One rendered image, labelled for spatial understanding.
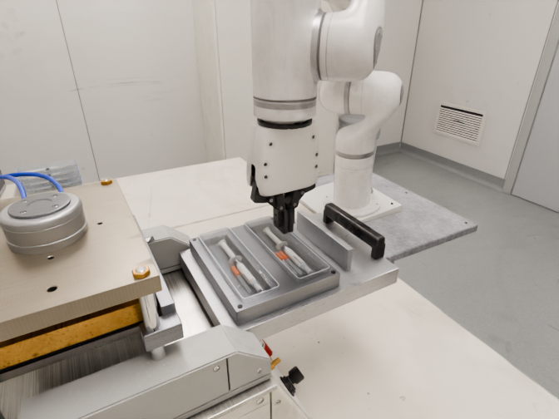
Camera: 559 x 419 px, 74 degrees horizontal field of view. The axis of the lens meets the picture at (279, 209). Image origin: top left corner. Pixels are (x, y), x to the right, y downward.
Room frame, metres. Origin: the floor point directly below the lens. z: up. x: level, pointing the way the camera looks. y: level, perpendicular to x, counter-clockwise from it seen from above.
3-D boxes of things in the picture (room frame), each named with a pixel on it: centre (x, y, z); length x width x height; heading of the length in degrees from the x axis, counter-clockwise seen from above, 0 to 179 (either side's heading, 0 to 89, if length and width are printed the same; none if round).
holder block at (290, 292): (0.49, 0.03, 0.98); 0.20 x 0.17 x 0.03; 29
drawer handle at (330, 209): (0.58, -0.13, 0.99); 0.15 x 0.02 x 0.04; 29
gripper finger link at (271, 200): (0.50, 0.01, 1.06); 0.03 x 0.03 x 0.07; 30
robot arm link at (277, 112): (0.51, -0.01, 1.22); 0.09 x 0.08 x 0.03; 120
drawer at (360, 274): (0.51, -0.01, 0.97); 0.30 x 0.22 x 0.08; 119
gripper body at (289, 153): (0.51, -0.01, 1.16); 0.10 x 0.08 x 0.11; 120
